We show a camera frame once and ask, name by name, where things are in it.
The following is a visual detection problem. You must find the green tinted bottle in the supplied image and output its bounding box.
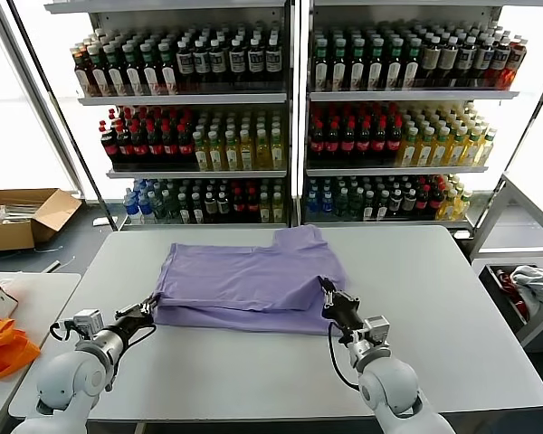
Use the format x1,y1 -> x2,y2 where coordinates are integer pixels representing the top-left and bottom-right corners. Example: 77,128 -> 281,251
348,189 -> 363,222
153,191 -> 170,224
334,189 -> 349,222

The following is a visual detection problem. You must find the grey metal cart frame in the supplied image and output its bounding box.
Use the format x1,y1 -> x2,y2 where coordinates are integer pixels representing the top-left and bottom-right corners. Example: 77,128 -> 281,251
469,173 -> 543,349

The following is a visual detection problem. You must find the dark storage bin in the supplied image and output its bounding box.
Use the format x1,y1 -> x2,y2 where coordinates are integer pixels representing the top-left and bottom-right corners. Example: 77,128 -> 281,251
478,263 -> 543,349

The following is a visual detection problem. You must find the dark bottle white square label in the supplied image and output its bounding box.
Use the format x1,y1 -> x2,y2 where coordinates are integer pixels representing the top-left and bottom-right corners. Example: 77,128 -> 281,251
176,41 -> 195,94
473,36 -> 493,89
209,39 -> 228,93
228,39 -> 247,93
264,37 -> 282,92
247,38 -> 265,92
456,36 -> 477,89
193,40 -> 212,93

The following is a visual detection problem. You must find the grey slanted frame post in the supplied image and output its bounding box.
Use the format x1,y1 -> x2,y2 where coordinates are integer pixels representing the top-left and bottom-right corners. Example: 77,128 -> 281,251
0,0 -> 119,229

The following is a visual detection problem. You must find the purple t-shirt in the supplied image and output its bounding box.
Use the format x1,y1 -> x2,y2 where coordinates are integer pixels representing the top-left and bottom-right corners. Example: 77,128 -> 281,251
153,224 -> 350,336

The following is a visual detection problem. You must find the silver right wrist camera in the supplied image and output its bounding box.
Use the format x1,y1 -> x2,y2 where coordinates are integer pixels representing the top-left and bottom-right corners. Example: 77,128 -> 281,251
363,315 -> 391,348

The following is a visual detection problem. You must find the orange cloth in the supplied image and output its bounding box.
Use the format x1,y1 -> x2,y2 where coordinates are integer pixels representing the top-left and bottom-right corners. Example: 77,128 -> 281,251
0,317 -> 43,382

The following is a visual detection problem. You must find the grey metal shelf unit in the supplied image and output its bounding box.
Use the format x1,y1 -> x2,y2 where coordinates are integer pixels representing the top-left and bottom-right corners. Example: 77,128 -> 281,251
300,0 -> 543,231
43,0 -> 296,231

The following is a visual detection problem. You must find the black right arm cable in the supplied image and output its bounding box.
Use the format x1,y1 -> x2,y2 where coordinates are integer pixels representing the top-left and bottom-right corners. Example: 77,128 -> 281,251
327,321 -> 364,392

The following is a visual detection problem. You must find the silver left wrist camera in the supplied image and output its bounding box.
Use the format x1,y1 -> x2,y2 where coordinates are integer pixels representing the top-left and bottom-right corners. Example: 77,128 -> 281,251
56,308 -> 104,339

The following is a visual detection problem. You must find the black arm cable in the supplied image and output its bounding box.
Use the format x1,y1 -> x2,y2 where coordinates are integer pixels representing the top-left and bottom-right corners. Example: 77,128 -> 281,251
327,321 -> 364,392
125,323 -> 157,348

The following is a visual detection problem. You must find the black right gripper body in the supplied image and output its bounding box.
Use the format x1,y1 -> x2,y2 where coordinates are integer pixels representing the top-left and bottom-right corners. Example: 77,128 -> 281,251
325,293 -> 366,335

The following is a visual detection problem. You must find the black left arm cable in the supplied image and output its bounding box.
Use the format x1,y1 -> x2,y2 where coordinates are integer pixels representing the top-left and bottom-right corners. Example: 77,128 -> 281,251
125,323 -> 157,348

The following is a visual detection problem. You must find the red tea bottle white cap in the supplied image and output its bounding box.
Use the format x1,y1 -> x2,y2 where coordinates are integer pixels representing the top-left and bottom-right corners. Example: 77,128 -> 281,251
74,50 -> 94,98
504,35 -> 529,90

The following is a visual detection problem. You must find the open cardboard box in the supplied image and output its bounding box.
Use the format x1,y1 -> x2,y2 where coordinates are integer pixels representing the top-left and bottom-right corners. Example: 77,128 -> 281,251
0,187 -> 83,252

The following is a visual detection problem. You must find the white grey crumpled garment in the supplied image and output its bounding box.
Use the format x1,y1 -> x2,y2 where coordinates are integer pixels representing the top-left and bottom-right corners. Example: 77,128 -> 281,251
510,265 -> 543,317

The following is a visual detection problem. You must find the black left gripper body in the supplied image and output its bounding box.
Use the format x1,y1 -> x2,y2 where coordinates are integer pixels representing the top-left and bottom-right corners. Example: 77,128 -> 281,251
102,314 -> 156,340

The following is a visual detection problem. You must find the yellow juice bottle green cap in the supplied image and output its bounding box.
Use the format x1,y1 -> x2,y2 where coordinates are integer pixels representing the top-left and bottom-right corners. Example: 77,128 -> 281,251
454,190 -> 473,222
430,127 -> 452,168
437,189 -> 458,222
414,127 -> 436,168
397,127 -> 420,168
446,127 -> 468,168
462,127 -> 482,168
477,129 -> 498,167

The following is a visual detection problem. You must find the red white garment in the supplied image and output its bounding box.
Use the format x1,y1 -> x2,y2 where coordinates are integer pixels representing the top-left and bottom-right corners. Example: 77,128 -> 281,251
495,268 -> 529,319

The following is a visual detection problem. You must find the dark bottle green white label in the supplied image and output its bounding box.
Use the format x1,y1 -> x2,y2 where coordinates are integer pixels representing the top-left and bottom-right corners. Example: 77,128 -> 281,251
123,42 -> 144,97
157,42 -> 178,96
386,39 -> 405,91
90,46 -> 112,98
140,42 -> 161,96
313,39 -> 331,91
330,39 -> 349,91
106,44 -> 128,97
403,39 -> 423,90
348,39 -> 367,91
367,39 -> 386,91

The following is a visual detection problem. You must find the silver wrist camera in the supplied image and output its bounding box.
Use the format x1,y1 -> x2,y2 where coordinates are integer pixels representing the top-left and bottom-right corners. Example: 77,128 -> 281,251
363,315 -> 391,348
56,308 -> 104,339

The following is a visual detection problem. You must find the orange white carton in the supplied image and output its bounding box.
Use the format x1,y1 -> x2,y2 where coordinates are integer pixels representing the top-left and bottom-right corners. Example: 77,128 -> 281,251
0,280 -> 20,324

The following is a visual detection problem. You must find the red bottle blue label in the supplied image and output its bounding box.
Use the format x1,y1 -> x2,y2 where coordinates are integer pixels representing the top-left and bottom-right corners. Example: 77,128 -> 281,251
489,36 -> 510,90

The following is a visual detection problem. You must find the dark bottle beige label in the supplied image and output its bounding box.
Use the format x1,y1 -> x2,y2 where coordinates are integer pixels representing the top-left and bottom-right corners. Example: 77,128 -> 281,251
439,36 -> 460,89
421,37 -> 442,90

